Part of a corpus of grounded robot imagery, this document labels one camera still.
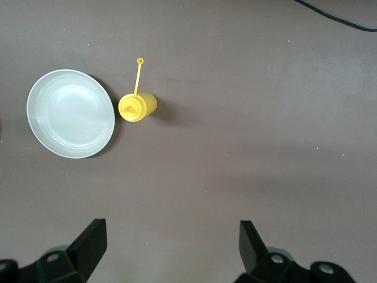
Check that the beige round plate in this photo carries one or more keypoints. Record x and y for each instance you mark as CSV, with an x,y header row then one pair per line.
x,y
70,113

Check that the yellow mustard squeeze bottle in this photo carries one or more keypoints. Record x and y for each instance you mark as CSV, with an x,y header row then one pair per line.
x,y
138,107

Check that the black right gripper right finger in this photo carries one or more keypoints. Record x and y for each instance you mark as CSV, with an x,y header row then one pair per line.
x,y
253,256

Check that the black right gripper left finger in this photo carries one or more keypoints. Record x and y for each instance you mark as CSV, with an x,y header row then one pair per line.
x,y
85,256

